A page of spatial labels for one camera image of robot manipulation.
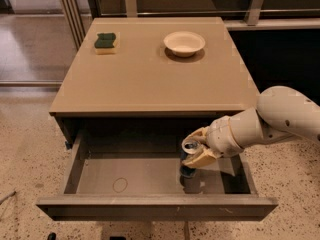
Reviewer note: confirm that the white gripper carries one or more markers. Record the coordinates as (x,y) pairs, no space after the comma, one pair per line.
(222,136)

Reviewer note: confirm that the blue silver redbull can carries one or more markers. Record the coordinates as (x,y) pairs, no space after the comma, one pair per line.
(189,149)

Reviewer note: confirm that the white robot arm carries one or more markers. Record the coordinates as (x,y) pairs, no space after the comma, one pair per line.
(280,115)

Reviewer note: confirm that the tan cabinet with top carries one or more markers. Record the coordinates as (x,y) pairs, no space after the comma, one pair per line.
(142,78)

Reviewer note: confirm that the open grey top drawer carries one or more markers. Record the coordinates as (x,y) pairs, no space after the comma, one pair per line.
(118,179)

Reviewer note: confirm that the white paper bowl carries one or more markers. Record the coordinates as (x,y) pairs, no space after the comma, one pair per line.
(184,43)

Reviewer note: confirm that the green yellow sponge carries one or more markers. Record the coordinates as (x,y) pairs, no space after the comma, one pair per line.
(106,43)

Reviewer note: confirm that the metal railing frame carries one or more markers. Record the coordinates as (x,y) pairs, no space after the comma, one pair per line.
(238,14)

